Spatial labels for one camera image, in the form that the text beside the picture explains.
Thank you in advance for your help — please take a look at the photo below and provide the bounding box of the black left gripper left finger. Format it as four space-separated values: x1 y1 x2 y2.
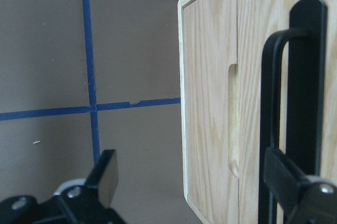
85 149 118 207

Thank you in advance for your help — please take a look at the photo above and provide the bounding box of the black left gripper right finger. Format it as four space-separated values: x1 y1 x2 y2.
264 147 311 208

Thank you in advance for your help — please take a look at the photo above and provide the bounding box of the black metal drawer handle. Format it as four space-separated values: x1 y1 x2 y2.
257 0 328 224

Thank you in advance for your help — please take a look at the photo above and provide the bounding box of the wooden drawer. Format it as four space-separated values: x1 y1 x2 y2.
178 0 239 223
236 0 337 224

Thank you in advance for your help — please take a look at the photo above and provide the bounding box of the light wooden drawer cabinet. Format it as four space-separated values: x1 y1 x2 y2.
178 0 336 223

